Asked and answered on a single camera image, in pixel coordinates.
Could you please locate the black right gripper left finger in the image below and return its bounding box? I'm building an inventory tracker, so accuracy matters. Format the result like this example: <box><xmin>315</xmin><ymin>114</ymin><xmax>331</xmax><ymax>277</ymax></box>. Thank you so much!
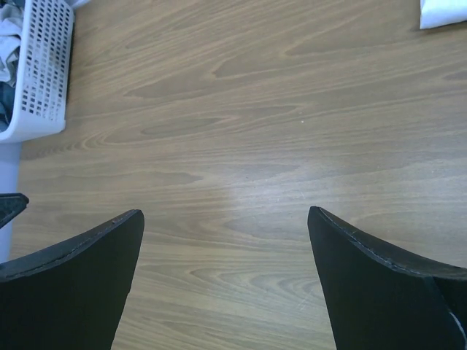
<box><xmin>1</xmin><ymin>210</ymin><xmax>144</xmax><ymax>349</ymax></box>

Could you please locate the grey tank top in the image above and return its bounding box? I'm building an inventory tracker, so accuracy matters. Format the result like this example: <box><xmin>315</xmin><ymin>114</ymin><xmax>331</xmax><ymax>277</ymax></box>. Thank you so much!
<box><xmin>1</xmin><ymin>4</ymin><xmax>23</xmax><ymax>88</ymax></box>

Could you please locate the folded white tank top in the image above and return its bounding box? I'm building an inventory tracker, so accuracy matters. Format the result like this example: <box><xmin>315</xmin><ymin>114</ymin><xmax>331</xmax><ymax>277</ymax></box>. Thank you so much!
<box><xmin>420</xmin><ymin>0</ymin><xmax>467</xmax><ymax>30</ymax></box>

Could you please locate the dark navy tank top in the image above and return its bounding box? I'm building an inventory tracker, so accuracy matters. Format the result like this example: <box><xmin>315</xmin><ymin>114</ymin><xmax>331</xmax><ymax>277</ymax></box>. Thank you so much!
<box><xmin>0</xmin><ymin>82</ymin><xmax>15</xmax><ymax>131</ymax></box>

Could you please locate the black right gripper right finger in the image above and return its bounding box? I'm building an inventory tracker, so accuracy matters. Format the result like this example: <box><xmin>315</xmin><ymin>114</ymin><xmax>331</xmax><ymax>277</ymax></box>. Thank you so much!
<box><xmin>307</xmin><ymin>206</ymin><xmax>466</xmax><ymax>349</ymax></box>

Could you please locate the white plastic laundry basket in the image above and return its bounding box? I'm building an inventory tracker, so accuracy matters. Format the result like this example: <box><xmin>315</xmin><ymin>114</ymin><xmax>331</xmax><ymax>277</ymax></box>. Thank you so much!
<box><xmin>1</xmin><ymin>1</ymin><xmax>74</xmax><ymax>143</ymax></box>

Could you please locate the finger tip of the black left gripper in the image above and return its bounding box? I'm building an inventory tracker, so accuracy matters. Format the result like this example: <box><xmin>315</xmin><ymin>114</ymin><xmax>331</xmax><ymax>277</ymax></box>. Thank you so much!
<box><xmin>0</xmin><ymin>193</ymin><xmax>28</xmax><ymax>228</ymax></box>

